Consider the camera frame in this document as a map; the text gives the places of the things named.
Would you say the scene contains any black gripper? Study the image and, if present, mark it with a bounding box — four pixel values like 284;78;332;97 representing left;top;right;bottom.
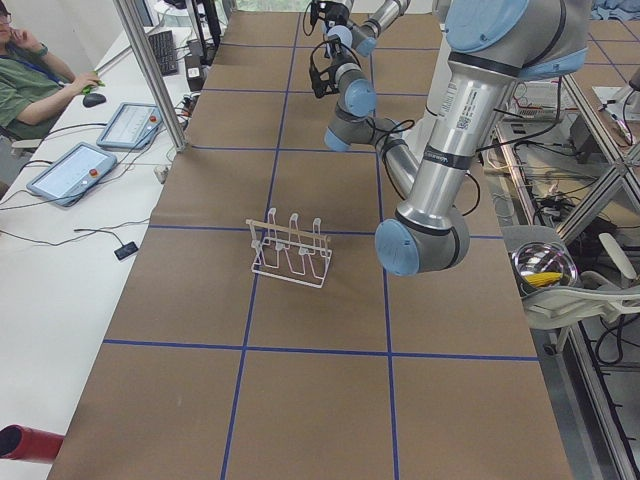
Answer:
319;0;353;25
319;39;360;95

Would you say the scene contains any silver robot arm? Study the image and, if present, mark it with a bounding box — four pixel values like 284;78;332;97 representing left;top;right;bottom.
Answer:
310;0;410;57
311;1;592;276

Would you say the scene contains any black keyboard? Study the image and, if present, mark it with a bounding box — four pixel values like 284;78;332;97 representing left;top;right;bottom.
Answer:
147;31;178;76

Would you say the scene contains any blue teach pendant tablet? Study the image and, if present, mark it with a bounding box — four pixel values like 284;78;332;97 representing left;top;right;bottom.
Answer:
96;102;163;151

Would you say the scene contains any black computer mouse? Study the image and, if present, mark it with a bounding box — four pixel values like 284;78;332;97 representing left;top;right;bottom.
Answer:
82;93;107;108

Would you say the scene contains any small black puck device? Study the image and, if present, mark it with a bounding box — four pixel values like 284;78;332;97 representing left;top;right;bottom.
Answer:
114;242;138;261

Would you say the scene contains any steel bowl with corn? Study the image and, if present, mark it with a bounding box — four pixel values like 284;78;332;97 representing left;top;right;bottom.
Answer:
511;242;579;297

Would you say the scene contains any seated person green shirt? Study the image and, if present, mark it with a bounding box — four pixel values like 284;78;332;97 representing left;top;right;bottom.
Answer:
1;6;102;140

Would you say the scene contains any red cylinder tube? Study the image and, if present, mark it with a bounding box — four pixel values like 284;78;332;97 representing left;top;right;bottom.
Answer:
1;425;65;464

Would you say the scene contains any white wire cup holder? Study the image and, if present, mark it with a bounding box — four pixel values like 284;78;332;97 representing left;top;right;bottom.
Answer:
245;208;332;289

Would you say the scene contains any aluminium frame post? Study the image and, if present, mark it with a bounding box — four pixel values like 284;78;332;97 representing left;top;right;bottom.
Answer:
113;0;187;152

